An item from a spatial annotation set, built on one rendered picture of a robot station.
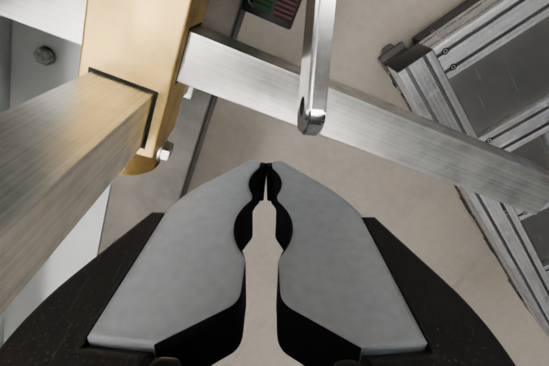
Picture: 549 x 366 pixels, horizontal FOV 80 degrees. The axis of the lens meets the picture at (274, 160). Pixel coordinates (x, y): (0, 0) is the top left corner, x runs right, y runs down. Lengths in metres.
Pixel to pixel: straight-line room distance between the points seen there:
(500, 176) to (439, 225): 1.19
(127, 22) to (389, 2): 0.93
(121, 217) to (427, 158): 0.34
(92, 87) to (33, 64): 0.31
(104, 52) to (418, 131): 0.19
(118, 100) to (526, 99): 0.99
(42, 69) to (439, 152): 0.43
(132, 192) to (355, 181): 0.93
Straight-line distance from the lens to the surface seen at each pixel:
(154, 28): 0.19
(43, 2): 0.23
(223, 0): 0.32
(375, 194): 1.28
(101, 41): 0.20
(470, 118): 1.00
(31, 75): 0.50
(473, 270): 1.69
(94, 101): 0.18
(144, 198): 0.41
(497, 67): 0.99
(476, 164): 0.26
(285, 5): 0.32
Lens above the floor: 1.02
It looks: 62 degrees down
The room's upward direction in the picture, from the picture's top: 180 degrees clockwise
